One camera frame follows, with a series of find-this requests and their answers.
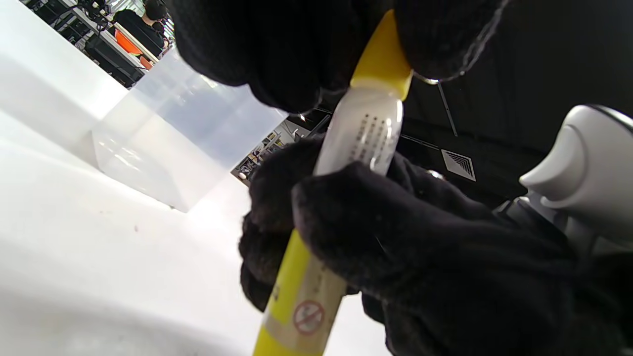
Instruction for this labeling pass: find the person's left hand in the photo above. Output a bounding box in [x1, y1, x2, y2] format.
[166, 0, 510, 114]

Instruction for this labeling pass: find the black ring controller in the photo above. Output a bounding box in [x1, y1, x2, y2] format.
[497, 104, 633, 258]

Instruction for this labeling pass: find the person's right hand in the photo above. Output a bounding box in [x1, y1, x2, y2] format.
[238, 136, 633, 356]

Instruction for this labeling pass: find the orange tray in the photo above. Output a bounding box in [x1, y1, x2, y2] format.
[114, 27, 155, 70]

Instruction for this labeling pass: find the clear plastic container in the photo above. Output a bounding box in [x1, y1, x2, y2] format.
[91, 49, 288, 213]

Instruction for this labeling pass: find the white ceiling air vent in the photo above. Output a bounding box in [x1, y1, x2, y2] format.
[441, 149, 476, 181]

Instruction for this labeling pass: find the yellow liquid glue tube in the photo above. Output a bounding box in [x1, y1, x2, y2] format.
[252, 82, 413, 356]

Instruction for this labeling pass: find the small yellow glue cap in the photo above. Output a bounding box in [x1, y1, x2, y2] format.
[350, 9, 413, 101]

